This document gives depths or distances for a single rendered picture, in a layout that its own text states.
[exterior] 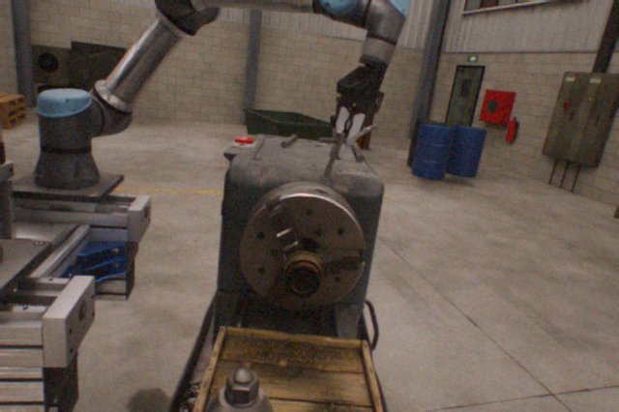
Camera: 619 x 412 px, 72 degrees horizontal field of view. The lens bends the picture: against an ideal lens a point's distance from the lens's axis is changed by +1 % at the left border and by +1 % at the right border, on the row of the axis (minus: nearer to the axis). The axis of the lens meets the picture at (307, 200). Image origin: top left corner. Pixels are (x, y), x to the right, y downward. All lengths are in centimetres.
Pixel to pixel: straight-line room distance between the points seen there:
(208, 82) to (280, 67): 183
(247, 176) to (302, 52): 1032
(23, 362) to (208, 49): 1044
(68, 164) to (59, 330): 54
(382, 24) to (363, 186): 42
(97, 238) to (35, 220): 15
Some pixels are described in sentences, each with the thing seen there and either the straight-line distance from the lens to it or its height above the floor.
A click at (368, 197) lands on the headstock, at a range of 119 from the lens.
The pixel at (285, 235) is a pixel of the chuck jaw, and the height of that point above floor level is 115.
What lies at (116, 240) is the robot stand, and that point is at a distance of 124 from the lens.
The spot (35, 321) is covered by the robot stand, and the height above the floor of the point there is 110.
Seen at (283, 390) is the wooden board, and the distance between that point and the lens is 96.
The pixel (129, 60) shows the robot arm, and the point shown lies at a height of 148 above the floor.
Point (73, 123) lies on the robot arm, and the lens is 120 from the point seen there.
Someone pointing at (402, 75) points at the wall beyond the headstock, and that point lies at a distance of 1253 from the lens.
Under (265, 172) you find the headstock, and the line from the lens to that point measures 118.
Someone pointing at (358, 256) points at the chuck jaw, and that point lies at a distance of 103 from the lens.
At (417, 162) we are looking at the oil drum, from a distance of 764.
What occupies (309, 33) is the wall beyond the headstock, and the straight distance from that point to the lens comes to 1149.
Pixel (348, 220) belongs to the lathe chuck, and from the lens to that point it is 104.
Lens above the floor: 152
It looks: 17 degrees down
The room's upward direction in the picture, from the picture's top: 7 degrees clockwise
